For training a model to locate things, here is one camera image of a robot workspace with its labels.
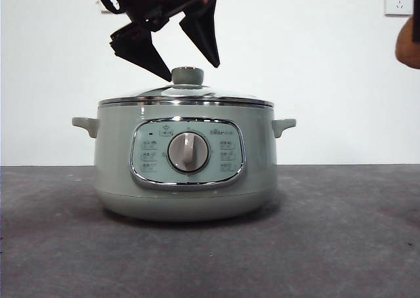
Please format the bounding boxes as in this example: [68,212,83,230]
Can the brown potato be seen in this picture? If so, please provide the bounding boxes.
[395,15,420,70]

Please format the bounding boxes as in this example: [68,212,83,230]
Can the glass lid with green knob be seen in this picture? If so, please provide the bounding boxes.
[98,66,274,108]

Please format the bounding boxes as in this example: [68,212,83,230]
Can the pale green electric pot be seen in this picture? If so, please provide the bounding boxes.
[71,102,297,223]

